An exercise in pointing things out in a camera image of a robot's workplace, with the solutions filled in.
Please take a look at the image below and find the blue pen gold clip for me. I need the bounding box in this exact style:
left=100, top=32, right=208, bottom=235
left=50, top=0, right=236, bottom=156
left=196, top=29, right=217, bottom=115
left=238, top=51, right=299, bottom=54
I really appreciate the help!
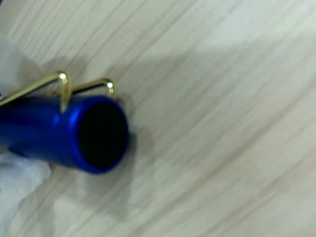
left=0, top=71, right=129, bottom=175

